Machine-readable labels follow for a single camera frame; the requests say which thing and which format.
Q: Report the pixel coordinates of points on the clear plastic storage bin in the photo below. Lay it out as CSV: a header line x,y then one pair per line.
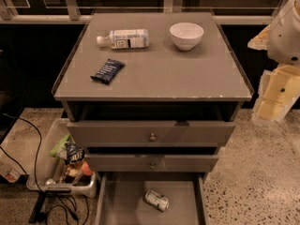
x,y
49,172

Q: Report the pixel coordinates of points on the silver green 7up can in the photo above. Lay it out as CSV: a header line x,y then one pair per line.
x,y
157,200

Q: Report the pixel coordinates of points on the white metal railing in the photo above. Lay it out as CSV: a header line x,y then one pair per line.
x,y
81,11

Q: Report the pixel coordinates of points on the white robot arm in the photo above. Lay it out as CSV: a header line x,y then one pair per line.
x,y
284,35

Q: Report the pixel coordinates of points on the dark blue snack packet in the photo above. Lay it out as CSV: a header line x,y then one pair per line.
x,y
108,71

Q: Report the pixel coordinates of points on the green snack bag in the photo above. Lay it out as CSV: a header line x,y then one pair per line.
x,y
59,150

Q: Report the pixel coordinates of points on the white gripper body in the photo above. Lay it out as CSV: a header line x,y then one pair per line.
x,y
285,40

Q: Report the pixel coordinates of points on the clear plastic water bottle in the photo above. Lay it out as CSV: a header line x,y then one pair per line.
x,y
125,39

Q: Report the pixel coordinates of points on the bottom grey drawer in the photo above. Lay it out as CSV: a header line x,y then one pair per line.
x,y
121,199

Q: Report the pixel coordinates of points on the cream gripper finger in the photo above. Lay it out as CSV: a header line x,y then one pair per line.
x,y
260,42

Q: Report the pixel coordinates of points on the white ceramic bowl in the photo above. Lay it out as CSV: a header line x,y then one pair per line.
x,y
186,35

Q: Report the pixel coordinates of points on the top grey drawer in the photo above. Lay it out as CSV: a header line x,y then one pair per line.
x,y
150,133

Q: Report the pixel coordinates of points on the grey drawer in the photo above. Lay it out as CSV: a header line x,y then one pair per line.
x,y
150,133
121,199
152,163

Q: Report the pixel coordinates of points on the grey drawer cabinet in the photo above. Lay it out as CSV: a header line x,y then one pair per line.
x,y
157,83

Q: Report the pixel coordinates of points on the dark blue chip bag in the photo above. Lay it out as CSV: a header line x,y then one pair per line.
x,y
74,153

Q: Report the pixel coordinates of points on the middle grey drawer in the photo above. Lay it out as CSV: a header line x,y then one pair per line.
x,y
152,163

